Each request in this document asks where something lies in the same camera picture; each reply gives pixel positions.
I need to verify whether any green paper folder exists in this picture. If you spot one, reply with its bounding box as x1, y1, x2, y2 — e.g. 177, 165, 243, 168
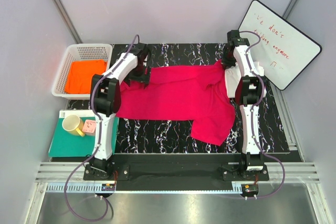
48, 108, 120, 157

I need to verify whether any pink eraser block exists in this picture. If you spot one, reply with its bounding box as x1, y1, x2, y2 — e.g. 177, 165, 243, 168
82, 119, 97, 136

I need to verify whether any white plastic basket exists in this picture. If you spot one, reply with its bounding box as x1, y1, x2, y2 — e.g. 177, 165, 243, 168
51, 44, 113, 100

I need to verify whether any folded white t shirt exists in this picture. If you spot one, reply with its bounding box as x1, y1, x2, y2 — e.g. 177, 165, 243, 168
225, 63, 241, 99

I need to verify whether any black marbled table mat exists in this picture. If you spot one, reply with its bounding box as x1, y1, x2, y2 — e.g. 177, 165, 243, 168
65, 42, 291, 154

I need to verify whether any crimson red t shirt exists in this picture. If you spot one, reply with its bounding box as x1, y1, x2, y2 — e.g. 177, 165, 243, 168
117, 61, 235, 145

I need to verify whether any orange t shirt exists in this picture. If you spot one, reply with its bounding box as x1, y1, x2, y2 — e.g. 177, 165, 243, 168
64, 59, 107, 94

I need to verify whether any white whiteboard black frame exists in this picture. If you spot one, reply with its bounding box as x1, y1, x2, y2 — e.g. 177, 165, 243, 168
238, 0, 322, 90

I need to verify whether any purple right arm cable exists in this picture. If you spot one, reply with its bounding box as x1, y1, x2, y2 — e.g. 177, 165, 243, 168
236, 29, 285, 200

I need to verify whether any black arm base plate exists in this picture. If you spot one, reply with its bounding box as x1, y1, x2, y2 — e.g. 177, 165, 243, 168
83, 154, 269, 182

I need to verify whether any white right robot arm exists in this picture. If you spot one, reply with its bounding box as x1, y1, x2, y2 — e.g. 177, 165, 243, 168
222, 30, 266, 180

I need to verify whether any aluminium frame rail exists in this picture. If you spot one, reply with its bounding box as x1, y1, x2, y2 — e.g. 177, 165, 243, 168
35, 162, 320, 184

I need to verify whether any cream yellow mug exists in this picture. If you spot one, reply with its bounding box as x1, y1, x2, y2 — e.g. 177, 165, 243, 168
62, 114, 85, 137

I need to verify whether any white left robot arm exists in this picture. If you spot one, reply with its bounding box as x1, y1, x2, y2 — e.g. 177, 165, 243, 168
89, 42, 151, 180

